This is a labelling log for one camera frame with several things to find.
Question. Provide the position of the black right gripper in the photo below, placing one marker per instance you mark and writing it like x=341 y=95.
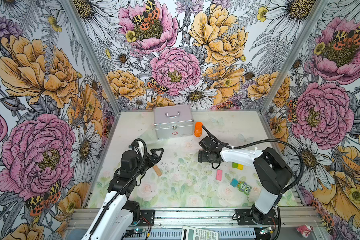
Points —
x=201 y=157

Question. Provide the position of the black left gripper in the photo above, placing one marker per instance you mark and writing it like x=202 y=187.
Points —
x=150 y=159

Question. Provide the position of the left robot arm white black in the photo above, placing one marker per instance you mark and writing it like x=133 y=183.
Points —
x=118 y=213

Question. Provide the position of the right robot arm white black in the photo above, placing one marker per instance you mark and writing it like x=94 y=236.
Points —
x=273 y=172

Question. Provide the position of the pink rectangular block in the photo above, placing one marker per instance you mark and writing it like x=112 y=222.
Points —
x=219 y=175

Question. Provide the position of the yellow cube block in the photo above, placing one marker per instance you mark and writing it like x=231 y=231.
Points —
x=240 y=166

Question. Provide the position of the teal cube block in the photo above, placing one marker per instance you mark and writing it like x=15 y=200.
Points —
x=234 y=183

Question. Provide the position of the orange cylinder bottle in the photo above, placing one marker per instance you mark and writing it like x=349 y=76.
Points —
x=198 y=130

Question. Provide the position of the silver aluminium case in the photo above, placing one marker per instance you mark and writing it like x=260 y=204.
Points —
x=173 y=121

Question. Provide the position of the grey calculator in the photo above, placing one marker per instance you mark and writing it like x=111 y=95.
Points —
x=191 y=233

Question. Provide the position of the pink white crumpled wrapper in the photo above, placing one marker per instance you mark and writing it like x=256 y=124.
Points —
x=305 y=230

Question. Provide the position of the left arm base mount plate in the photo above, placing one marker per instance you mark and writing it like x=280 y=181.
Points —
x=146 y=218

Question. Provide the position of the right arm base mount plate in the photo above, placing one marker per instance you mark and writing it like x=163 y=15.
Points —
x=246 y=217

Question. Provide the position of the aluminium front rail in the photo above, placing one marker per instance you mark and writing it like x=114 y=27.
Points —
x=205 y=218

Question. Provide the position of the aluminium frame corner post right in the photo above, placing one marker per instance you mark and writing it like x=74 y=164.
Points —
x=307 y=28

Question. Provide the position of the aluminium frame corner post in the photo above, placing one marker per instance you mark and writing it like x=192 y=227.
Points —
x=80 y=30
x=307 y=28

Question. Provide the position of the aluminium frame corner post left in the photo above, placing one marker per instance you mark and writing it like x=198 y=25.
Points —
x=80 y=30

